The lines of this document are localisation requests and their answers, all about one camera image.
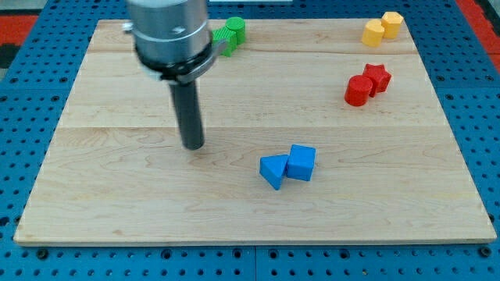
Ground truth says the green star block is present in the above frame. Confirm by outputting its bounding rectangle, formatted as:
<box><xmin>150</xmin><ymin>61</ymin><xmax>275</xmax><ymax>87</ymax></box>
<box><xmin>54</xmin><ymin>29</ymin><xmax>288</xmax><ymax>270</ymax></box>
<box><xmin>212</xmin><ymin>27</ymin><xmax>238</xmax><ymax>57</ymax></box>

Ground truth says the green cylinder block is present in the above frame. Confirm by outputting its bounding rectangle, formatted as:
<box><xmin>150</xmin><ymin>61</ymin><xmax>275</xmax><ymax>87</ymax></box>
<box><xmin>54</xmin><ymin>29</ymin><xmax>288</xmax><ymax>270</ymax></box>
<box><xmin>225</xmin><ymin>16</ymin><xmax>246</xmax><ymax>45</ymax></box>

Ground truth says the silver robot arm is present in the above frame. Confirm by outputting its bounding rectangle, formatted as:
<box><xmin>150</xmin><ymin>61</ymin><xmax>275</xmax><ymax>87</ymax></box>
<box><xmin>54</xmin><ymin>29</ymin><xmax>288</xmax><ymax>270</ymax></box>
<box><xmin>125</xmin><ymin>0</ymin><xmax>228</xmax><ymax>151</ymax></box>

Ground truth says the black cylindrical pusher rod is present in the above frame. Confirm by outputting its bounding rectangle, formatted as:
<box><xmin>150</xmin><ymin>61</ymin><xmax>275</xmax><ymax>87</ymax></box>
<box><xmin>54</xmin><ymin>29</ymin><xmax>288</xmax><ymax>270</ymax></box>
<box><xmin>169</xmin><ymin>81</ymin><xmax>205</xmax><ymax>151</ymax></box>

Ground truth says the yellow hexagon block right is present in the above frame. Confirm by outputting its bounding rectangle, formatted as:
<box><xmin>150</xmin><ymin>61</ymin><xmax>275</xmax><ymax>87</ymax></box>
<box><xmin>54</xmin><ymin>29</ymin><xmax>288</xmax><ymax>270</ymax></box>
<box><xmin>381</xmin><ymin>11</ymin><xmax>404</xmax><ymax>39</ymax></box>

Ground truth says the blue cube block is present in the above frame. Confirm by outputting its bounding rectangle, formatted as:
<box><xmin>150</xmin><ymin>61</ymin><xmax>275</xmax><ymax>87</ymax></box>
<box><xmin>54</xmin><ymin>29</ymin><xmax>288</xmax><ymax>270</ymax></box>
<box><xmin>286</xmin><ymin>144</ymin><xmax>316</xmax><ymax>181</ymax></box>

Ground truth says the red star block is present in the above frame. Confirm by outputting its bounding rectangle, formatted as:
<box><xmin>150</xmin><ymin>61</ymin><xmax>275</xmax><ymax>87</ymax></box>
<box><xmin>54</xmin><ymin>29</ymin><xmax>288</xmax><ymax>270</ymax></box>
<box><xmin>362</xmin><ymin>64</ymin><xmax>391</xmax><ymax>98</ymax></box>

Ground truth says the wooden board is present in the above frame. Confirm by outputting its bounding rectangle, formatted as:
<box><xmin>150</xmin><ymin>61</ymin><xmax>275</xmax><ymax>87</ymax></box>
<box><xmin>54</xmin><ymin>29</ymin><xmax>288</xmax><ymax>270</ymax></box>
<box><xmin>14</xmin><ymin>19</ymin><xmax>497</xmax><ymax>247</ymax></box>

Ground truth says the red cylinder block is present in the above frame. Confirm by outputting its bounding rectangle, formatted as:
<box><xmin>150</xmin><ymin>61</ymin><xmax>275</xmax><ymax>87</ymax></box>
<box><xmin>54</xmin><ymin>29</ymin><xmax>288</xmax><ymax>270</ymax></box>
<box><xmin>344</xmin><ymin>75</ymin><xmax>373</xmax><ymax>107</ymax></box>

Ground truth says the blue triangle block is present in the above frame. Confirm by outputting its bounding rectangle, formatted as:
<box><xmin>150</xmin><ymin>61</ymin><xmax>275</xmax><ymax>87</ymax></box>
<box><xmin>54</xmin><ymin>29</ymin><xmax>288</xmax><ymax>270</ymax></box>
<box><xmin>259</xmin><ymin>155</ymin><xmax>288</xmax><ymax>190</ymax></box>

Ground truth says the yellow heptagon block left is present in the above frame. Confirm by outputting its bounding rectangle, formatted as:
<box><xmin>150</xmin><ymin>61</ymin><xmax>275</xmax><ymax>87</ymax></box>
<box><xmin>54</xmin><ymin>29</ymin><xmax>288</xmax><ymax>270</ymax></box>
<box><xmin>361</xmin><ymin>19</ymin><xmax>385</xmax><ymax>48</ymax></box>

